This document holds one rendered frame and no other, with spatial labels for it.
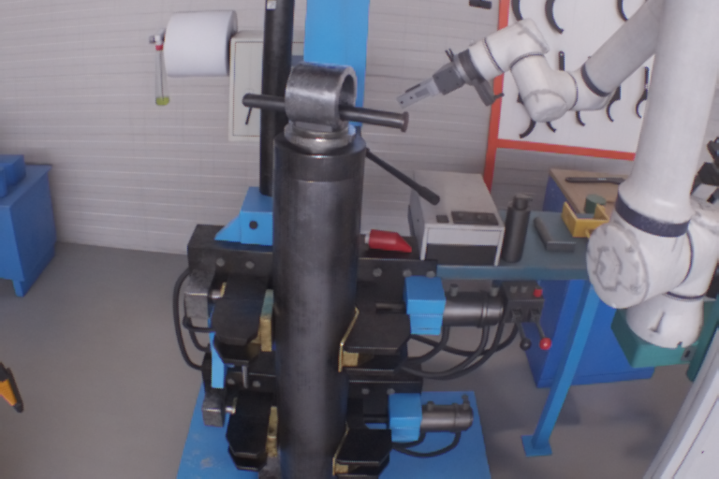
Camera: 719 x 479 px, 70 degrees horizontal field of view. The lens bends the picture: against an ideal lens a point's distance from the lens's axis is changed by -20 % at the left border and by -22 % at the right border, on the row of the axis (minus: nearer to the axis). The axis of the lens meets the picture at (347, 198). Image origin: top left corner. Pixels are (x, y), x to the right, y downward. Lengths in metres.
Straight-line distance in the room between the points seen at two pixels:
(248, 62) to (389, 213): 1.75
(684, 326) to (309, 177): 0.90
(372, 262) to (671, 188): 1.07
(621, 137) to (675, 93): 2.95
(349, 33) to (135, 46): 2.05
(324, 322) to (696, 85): 1.10
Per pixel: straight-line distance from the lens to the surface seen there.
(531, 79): 1.25
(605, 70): 1.27
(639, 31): 1.20
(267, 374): 2.08
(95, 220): 4.14
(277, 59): 1.77
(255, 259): 1.83
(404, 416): 2.03
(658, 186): 0.99
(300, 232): 1.47
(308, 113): 1.41
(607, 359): 3.16
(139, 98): 3.72
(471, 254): 1.84
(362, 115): 1.42
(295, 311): 1.59
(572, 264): 1.97
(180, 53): 2.30
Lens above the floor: 1.96
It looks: 24 degrees down
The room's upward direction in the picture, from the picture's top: 3 degrees clockwise
